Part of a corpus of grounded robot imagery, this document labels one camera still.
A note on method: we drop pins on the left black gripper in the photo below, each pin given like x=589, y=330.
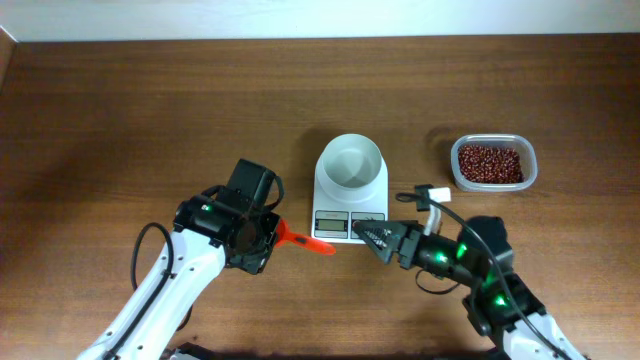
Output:
x=256, y=264

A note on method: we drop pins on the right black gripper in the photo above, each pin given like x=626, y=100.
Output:
x=404, y=243

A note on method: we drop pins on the orange measuring scoop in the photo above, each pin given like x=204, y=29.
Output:
x=285, y=235

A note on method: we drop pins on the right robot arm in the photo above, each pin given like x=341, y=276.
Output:
x=499, y=306

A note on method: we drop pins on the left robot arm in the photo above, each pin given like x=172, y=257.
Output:
x=186, y=265

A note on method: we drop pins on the white digital kitchen scale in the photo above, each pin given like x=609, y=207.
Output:
x=335, y=209

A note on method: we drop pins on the white round bowl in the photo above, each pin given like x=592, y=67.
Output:
x=351, y=161

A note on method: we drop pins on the red beans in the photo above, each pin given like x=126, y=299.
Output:
x=490, y=165

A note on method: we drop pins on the clear plastic bean container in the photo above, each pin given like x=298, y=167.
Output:
x=521, y=145

